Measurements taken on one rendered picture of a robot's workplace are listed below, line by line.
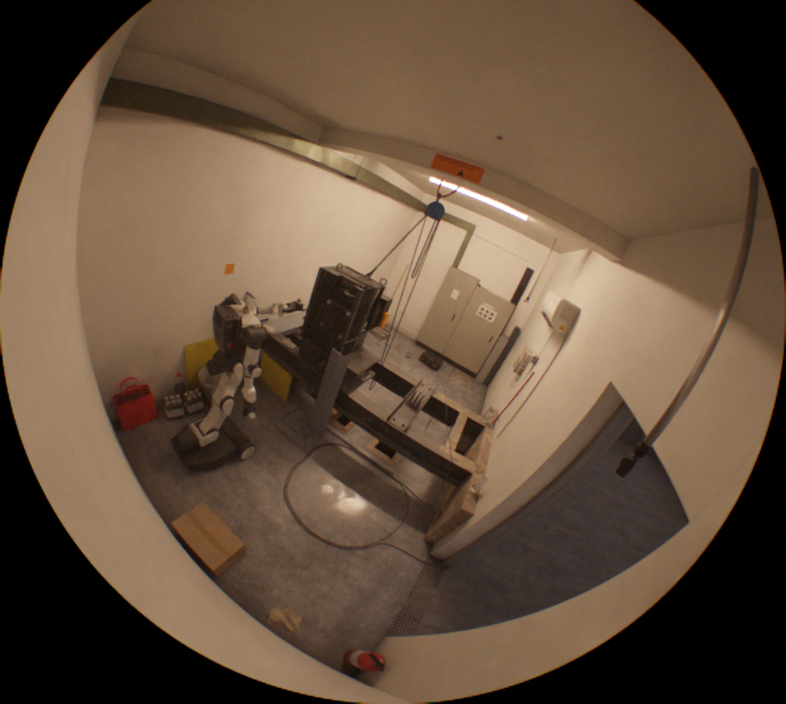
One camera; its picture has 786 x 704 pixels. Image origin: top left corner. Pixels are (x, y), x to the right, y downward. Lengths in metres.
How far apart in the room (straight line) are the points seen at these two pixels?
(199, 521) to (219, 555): 0.26
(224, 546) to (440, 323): 4.77
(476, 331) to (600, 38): 4.88
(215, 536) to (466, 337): 4.78
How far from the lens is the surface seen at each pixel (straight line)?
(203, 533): 2.13
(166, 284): 2.41
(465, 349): 5.27
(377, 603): 2.44
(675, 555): 0.86
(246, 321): 1.84
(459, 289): 5.07
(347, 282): 2.39
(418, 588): 2.58
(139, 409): 2.82
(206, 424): 2.46
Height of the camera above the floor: 2.29
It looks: 19 degrees down
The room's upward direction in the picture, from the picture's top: 23 degrees clockwise
